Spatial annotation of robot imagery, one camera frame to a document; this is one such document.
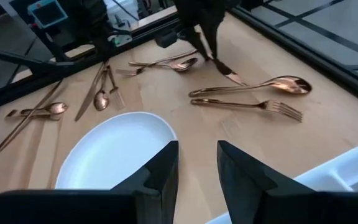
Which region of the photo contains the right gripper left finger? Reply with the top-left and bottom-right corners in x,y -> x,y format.
110,140 -> 180,224

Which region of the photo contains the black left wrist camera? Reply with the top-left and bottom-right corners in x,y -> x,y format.
154,28 -> 180,49

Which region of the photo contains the white round plate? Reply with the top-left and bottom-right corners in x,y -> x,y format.
54,111 -> 178,190

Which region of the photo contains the tablet with light blue case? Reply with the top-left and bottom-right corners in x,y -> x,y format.
27,0 -> 69,29

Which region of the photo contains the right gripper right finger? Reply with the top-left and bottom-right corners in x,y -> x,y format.
218,140 -> 315,224

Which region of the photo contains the black frame strut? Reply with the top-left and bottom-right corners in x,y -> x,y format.
0,43 -> 111,75

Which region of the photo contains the white control box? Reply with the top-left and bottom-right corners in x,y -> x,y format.
106,29 -> 134,47

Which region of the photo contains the white cutlery tray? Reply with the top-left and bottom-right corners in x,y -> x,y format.
205,136 -> 358,224

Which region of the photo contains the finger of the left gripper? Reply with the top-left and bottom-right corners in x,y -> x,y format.
208,21 -> 221,60
184,26 -> 213,62

